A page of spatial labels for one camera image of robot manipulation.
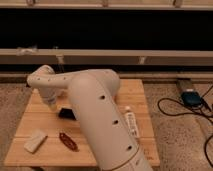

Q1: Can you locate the white plastic bottle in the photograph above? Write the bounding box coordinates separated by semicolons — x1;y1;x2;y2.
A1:
124;106;140;138

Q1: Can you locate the blue power adapter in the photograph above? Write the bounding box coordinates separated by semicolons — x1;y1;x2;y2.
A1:
181;91;202;107

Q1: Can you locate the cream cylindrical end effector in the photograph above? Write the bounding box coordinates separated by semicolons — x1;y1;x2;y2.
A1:
39;88;57;110

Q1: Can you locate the grey horizontal rail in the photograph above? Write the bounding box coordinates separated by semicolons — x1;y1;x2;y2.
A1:
0;48;213;66

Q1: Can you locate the black eraser block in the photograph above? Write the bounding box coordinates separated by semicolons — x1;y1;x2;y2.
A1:
58;108;75;119

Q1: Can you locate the dark red chili pepper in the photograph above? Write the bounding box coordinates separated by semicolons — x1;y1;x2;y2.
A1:
59;132;79;152

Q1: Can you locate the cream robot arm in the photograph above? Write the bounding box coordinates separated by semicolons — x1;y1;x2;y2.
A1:
27;65;153;171

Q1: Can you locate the black cable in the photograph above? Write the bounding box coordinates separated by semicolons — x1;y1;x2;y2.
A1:
157;84;213;159

